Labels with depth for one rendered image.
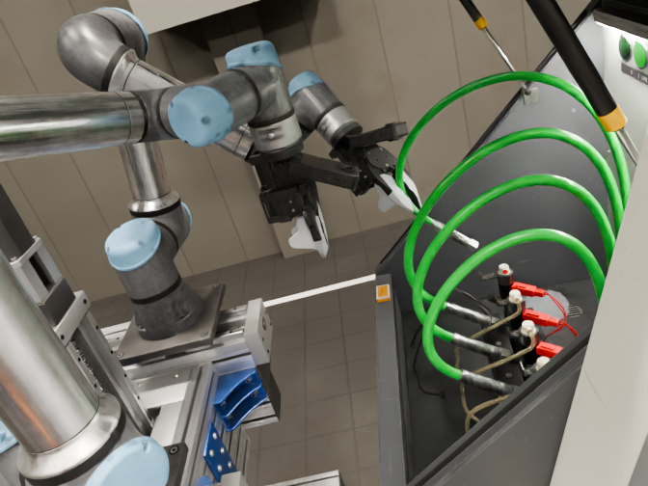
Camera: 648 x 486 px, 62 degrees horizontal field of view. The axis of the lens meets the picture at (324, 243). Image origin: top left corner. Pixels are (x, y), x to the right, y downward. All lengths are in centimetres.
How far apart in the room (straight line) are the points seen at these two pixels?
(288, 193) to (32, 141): 36
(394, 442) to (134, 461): 44
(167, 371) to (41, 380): 71
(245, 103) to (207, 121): 7
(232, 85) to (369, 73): 258
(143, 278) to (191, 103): 54
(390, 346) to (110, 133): 66
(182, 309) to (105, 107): 56
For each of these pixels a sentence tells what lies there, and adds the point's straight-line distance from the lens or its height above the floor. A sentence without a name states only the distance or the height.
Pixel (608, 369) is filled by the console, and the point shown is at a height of 125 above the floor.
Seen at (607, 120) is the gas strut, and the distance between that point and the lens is 55.
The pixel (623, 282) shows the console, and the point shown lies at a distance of 56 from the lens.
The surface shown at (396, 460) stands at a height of 95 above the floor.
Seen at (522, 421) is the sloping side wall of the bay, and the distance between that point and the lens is 70.
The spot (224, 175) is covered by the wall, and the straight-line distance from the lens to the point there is 350.
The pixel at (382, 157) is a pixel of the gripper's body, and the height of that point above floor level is 129.
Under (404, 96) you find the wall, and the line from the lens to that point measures 338.
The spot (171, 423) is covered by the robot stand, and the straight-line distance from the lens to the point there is 116.
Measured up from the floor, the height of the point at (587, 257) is 127.
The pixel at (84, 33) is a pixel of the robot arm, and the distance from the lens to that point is 108.
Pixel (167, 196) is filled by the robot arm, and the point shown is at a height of 128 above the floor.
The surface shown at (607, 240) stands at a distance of 80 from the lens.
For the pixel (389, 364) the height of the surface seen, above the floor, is 95.
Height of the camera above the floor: 165
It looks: 27 degrees down
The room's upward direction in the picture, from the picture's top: 17 degrees counter-clockwise
